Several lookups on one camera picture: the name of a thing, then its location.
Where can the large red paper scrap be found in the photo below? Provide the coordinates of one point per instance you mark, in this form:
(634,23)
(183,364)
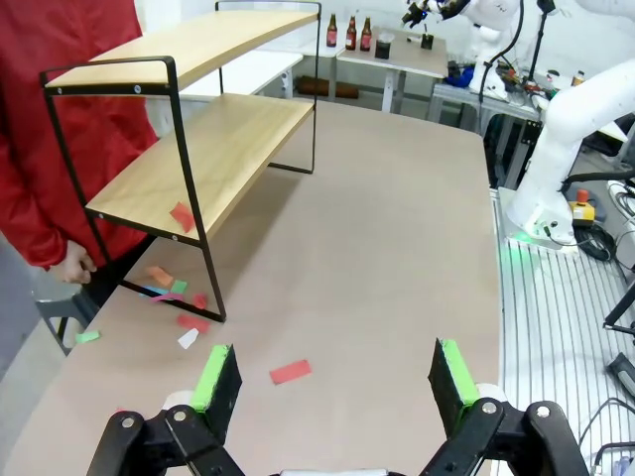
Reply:
(291,371)

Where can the black lamp stand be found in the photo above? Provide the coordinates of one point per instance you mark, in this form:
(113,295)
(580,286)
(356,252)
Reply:
(538,39)

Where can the black camera tripod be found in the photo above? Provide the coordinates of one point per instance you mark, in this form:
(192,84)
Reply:
(620,313)

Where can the orange paper scrap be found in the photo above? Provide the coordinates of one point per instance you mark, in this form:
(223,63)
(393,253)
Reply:
(159,274)

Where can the green paper scrap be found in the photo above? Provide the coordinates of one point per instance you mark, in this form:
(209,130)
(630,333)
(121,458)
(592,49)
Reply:
(178,286)
(87,337)

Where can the white table with rounded corner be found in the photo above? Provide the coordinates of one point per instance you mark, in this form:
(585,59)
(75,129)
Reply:
(248,74)

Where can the aluminium slatted base table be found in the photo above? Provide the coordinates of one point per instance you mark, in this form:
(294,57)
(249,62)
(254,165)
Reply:
(546,307)

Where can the person's right forearm red sleeve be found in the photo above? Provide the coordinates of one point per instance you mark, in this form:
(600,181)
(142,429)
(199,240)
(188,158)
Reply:
(37,228)

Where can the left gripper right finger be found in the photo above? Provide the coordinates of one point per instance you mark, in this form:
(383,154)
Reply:
(449,392)

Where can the brown beer bottle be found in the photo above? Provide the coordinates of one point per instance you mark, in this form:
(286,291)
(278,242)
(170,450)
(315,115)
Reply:
(351,35)
(366,35)
(331,32)

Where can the blue paper scrap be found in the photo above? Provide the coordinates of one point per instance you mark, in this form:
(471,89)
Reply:
(148,289)

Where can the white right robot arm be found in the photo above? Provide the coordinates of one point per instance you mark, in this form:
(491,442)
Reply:
(560,129)

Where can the white neighbouring robot arm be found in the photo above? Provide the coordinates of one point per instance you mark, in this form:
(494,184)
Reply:
(483,25)

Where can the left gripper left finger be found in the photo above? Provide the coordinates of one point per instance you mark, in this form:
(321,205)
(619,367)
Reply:
(218,392)

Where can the blue cloth bundle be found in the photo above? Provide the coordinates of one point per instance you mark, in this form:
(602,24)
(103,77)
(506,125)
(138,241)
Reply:
(461,77)

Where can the two-tier wooden metal shelf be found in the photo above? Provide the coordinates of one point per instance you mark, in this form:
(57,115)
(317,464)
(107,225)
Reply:
(223,149)

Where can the small black cup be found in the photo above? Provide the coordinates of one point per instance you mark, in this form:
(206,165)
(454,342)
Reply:
(426,40)

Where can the brown top table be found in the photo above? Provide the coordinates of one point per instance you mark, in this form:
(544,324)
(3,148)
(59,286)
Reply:
(402,59)

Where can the person's red jacket torso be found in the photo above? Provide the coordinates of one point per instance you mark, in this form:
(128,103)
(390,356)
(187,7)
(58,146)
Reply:
(74,124)

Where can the dark glass jar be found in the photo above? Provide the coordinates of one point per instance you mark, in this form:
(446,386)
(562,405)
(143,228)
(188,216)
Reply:
(383,47)

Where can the yellow emergency stop box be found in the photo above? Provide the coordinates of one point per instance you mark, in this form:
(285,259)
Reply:
(583,210)

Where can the person's right hand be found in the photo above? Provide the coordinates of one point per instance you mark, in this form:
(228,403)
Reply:
(77,265)

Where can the brown cylinder roll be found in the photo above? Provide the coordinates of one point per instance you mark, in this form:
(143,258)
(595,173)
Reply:
(312,85)
(347,91)

